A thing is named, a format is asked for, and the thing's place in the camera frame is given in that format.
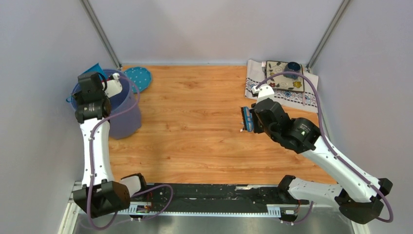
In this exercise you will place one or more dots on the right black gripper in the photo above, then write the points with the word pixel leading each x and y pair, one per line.
pixel 256 128

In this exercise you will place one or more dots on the blue hand brush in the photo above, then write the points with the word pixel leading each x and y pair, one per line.
pixel 248 124

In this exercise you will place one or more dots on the blue plastic dustpan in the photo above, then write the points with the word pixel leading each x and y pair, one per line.
pixel 95 68

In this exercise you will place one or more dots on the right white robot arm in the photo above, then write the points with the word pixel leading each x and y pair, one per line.
pixel 358 196

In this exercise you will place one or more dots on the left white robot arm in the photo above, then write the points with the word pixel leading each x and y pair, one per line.
pixel 100 194

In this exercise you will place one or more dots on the square floral plate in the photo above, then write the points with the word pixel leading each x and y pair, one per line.
pixel 281 82

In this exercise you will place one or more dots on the dark blue mug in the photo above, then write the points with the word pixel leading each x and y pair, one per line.
pixel 292 67

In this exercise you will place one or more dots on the teal polka dot plate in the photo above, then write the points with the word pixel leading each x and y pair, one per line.
pixel 141 76

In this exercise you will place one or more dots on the lavender plastic waste bin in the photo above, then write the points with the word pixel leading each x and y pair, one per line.
pixel 117 117

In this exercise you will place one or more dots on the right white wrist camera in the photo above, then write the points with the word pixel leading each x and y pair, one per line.
pixel 263 92

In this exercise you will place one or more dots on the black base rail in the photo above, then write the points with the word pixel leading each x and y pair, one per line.
pixel 214 198

